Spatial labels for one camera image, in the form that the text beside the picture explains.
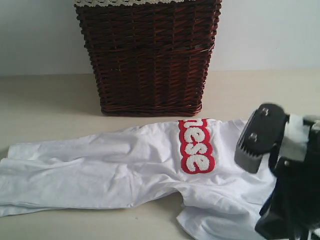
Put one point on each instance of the dark red wicker basket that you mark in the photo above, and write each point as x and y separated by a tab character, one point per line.
151	59

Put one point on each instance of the white t-shirt with red lettering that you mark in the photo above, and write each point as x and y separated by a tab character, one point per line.
129	167

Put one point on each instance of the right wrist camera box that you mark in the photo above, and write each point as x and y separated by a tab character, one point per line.
261	133

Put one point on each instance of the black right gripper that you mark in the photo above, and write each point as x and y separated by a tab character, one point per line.
292	212

